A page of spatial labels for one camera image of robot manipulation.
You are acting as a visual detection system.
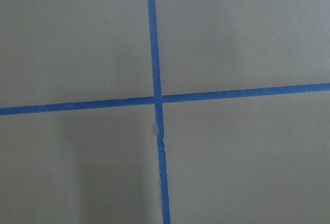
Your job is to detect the long blue tape line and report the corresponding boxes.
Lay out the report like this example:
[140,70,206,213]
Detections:
[147,0,171,223]

